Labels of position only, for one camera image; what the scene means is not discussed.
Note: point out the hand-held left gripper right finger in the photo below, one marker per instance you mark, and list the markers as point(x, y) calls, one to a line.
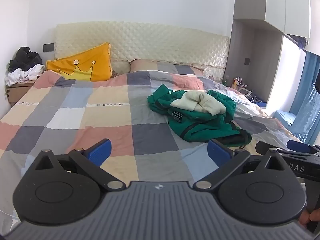
point(220, 155)

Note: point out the blue tray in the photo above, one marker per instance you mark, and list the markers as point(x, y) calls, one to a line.
point(258, 103)

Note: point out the wooden nightstand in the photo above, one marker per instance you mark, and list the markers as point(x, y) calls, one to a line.
point(18, 92)

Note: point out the orange crown pillow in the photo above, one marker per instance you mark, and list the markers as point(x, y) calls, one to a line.
point(95, 57)

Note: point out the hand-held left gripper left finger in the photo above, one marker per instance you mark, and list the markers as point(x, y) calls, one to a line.
point(100, 153)

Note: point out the dark wall switch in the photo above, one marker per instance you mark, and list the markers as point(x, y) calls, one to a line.
point(47, 47)

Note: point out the person's right hand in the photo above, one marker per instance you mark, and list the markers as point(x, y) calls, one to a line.
point(310, 217)

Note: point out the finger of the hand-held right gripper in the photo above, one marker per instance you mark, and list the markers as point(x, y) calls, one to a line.
point(298, 145)
point(265, 147)

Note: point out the checkered pillow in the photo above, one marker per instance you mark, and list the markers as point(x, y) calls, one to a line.
point(160, 66)

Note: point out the black clothes pile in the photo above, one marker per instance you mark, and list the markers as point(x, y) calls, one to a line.
point(25, 57)

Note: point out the blue curtain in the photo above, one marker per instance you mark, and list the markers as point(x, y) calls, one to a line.
point(307, 100)

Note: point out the checkered blanket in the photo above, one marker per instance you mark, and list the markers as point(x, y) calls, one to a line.
point(100, 120)

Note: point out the green hoodie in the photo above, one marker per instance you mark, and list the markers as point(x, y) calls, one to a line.
point(200, 127)

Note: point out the picture frame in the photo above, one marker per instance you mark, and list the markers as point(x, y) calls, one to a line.
point(246, 92)

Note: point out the grey wardrobe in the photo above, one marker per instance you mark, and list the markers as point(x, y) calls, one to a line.
point(250, 5)

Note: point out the floral cream pillow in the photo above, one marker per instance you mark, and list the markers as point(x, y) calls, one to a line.
point(120, 67)

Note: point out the cream quilted headboard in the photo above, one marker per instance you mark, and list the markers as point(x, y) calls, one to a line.
point(162, 42)

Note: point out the white clothes pile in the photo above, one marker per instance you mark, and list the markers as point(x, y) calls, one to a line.
point(22, 75)

